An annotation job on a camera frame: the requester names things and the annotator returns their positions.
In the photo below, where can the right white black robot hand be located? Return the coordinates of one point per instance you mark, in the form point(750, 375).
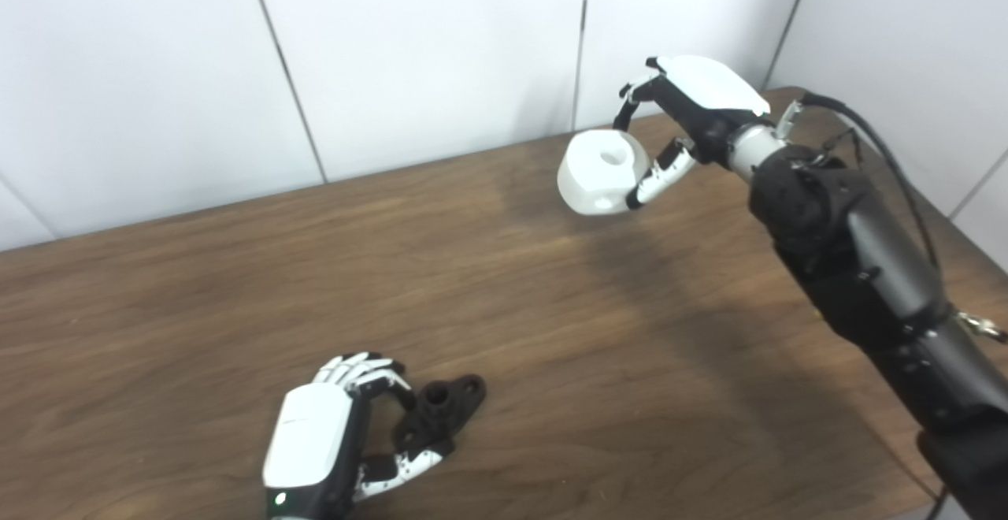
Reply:
point(713, 83)

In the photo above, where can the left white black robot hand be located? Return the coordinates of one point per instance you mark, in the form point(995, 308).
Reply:
point(307, 441)

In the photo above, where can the black flanged holder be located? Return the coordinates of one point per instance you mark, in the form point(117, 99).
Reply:
point(453, 406)

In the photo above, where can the round white piece with holes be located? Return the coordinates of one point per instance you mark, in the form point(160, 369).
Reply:
point(591, 181)

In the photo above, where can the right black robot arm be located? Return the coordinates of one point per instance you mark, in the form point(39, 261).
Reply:
point(866, 268)

